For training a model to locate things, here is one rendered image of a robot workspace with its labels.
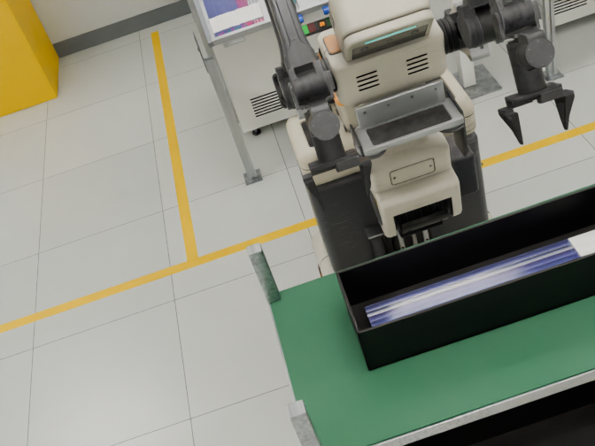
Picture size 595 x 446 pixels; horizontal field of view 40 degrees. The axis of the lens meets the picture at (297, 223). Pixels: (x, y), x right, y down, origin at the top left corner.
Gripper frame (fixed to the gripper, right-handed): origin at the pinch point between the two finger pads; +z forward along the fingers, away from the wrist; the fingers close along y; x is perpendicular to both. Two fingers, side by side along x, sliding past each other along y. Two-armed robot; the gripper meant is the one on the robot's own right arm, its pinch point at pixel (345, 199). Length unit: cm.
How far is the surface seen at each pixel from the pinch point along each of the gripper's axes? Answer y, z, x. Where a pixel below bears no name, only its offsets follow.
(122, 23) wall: -80, -69, 372
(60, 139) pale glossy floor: -122, -16, 286
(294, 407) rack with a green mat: -20.7, 21.8, -39.3
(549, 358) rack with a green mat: 25, 33, -29
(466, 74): 83, 10, 212
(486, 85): 91, 18, 212
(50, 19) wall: -120, -85, 365
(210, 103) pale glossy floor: -37, -10, 272
